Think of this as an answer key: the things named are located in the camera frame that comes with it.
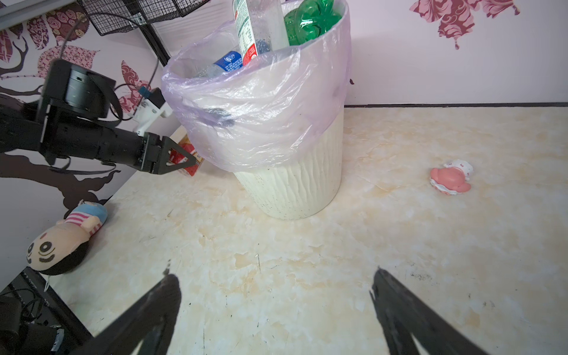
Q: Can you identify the pink plastic bin liner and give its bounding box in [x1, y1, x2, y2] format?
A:
[161, 1, 351, 172]

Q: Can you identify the small blue label water bottle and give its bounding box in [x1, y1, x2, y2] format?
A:
[197, 50, 243, 78]

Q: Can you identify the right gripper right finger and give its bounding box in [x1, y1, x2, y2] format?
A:
[370, 268, 486, 354]

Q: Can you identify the green bottle yellow cap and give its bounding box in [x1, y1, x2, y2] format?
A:
[284, 0, 342, 46]

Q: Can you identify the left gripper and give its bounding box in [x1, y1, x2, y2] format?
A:
[95, 129, 198, 175]

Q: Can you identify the clear bottle green red label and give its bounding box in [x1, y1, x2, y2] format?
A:
[232, 0, 289, 66]

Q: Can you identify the plush doll toy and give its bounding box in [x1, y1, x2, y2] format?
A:
[26, 201, 108, 276]

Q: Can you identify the black wire basket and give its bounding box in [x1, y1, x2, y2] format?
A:
[78, 0, 208, 36]

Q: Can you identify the white woven waste bin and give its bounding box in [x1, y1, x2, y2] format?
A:
[235, 111, 344, 220]

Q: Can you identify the pink white toy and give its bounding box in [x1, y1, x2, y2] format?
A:
[430, 160, 474, 195]

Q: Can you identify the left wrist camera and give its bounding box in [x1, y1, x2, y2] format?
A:
[133, 88, 173, 137]

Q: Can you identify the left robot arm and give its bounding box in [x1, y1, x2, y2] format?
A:
[1, 59, 198, 175]

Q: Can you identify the red yellow label drink bottle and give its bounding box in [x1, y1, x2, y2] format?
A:
[169, 135, 205, 178]

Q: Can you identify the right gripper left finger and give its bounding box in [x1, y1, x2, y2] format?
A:
[72, 274, 181, 354]

